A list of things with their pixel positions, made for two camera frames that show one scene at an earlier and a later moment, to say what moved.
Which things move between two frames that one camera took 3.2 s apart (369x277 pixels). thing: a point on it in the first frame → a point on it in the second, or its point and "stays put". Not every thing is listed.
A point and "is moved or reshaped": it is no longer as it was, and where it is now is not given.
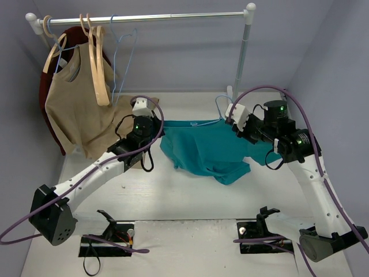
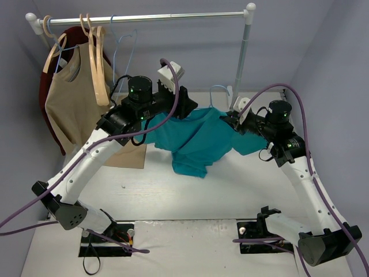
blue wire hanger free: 215,120 → 210,104
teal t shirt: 212,146 is moved or reshaped
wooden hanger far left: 45,66 stays put
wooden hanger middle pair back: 90,36 stays put
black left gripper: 157,124 → 184,102
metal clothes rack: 36,23 stays put
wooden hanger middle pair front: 104,96 stays put
